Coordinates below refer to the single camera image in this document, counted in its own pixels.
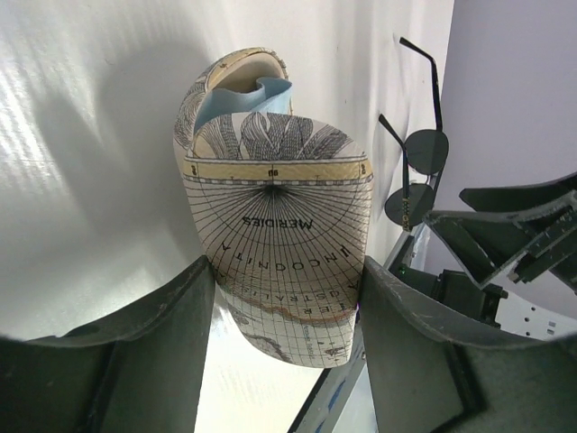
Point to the black aviator sunglasses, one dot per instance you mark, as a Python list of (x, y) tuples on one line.
[(424, 154)]

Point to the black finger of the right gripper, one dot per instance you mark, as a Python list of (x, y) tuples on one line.
[(531, 242), (545, 198)]

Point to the light blue cleaning cloth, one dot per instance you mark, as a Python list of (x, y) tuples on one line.
[(271, 95)]

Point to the map print glasses case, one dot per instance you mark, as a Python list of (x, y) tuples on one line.
[(282, 208)]

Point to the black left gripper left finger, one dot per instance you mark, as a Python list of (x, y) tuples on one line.
[(138, 369)]

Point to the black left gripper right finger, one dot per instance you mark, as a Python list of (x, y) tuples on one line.
[(433, 369)]

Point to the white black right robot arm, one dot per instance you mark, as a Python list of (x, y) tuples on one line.
[(492, 305)]

